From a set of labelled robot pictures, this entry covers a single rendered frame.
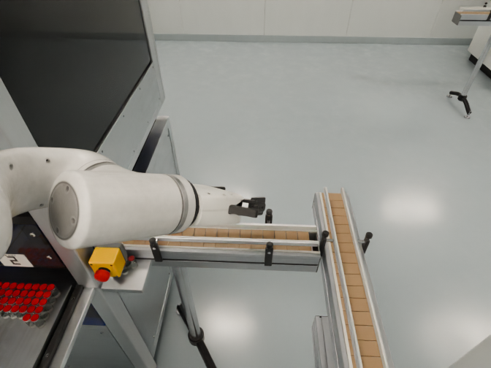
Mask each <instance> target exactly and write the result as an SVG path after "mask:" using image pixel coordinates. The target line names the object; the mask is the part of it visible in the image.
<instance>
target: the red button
mask: <svg viewBox="0 0 491 368"><path fill-rule="evenodd" d="M94 278H95V280H97V281H99V282H107V281H108V280H109V278H110V273H109V272H108V271H107V270H104V269H98V270H96V272H95V274H94Z"/></svg>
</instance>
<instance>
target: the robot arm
mask: <svg viewBox="0 0 491 368"><path fill-rule="evenodd" d="M225 190H226V188H225V187H224V186H207V185H200V184H192V183H190V181H189V180H187V179H185V178H184V177H182V176H180V175H168V174H151V173H140V172H133V171H131V170H128V169H125V168H123V167H121V166H119V165H118V164H116V163H115V162H114V161H112V160H111V159H109V158H108V157H106V156H103V155H102V154H99V153H96V152H93V151H90V150H81V149H73V148H61V147H17V148H10V149H6V150H0V260H1V258H2V257H3V256H4V254H5V253H6V252H7V250H8V248H9V245H10V243H11V240H12V218H13V217H15V216H16V215H19V214H21V213H24V212H28V211H31V210H37V209H41V208H46V207H48V218H49V223H50V228H51V230H52V233H53V236H54V237H55V238H56V240H57V242H58V243H59V244H60V245H61V246H63V247H64V248H67V249H71V250H74V249H80V248H88V247H93V246H98V245H107V244H112V243H117V242H125V241H130V240H136V239H144V238H149V237H157V236H163V235H168V234H177V233H180V232H182V231H185V230H186V229H187V228H188V227H189V226H190V225H195V226H222V225H231V224H237V223H239V222H240V219H241V217H240V216H239V215H241V216H247V217H251V218H257V217H258V215H262V214H263V212H264V210H265V207H266V204H265V199H266V198H265V197H251V199H244V198H243V197H242V195H240V194H237V193H232V192H230V191H225ZM243 202H244V203H248V207H242V205H243ZM233 204H236V205H233Z"/></svg>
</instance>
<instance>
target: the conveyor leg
mask: <svg viewBox="0 0 491 368"><path fill-rule="evenodd" d="M172 271H173V274H174V277H175V282H176V285H177V287H178V292H179V295H180V300H181V303H182V305H183V310H184V313H185V316H186V320H187V324H188V326H189V331H190V334H191V337H192V338H193V339H198V338H199V337H200V335H201V331H200V328H199V322H198V319H197V313H196V309H195V306H194V300H193V296H192V293H191V287H190V283H189V278H188V274H187V271H186V268H185V267H172Z"/></svg>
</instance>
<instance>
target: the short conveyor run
mask: <svg viewBox="0 0 491 368"><path fill-rule="evenodd" d="M272 214H273V211H272V210H271V209H267V210H266V215H265V223H237V224H231V225H222V226H195V225H190V226H189V227H188V228H187V229H186V230H185V231H182V232H180V233H177V234H168V235H163V236H157V237H149V238H144V239H136V240H130V241H125V242H122V243H123V245H124V247H125V249H126V252H127V254H128V257H130V256H134V257H135V259H142V260H151V261H152V265H151V266H160V267H197V268H216V269H253V270H273V271H292V272H317V271H318V268H319V264H320V261H321V254H320V249H319V240H318V234H317V229H316V226H315V225H293V224H272V221H273V215H272Z"/></svg>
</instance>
